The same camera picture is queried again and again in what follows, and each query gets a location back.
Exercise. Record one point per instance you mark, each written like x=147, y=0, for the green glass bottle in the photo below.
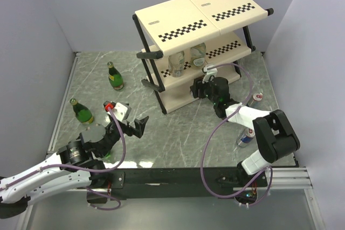
x=114, y=76
x=81, y=112

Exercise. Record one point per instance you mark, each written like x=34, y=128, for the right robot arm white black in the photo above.
x=275, y=135

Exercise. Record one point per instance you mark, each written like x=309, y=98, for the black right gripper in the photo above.
x=198, y=84

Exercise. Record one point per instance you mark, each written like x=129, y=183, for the green glass bottle middle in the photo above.
x=81, y=112

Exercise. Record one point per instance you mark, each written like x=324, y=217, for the green glass bottle far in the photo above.
x=114, y=76

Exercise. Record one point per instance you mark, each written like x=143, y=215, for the energy drink can far right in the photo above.
x=255, y=99

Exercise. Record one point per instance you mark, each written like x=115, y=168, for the energy drink can lying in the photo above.
x=245, y=137

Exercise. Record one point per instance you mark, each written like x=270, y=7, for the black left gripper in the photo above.
x=139, y=129

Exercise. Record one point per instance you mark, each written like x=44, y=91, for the clear Chang soda water bottle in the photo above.
x=176, y=64

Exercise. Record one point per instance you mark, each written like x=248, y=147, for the aluminium rail frame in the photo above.
x=173, y=140

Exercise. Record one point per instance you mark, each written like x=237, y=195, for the beige two-tier shelf black frame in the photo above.
x=178, y=25

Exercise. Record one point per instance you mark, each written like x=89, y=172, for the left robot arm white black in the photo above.
x=83, y=163

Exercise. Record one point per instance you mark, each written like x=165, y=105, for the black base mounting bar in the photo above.
x=142, y=183

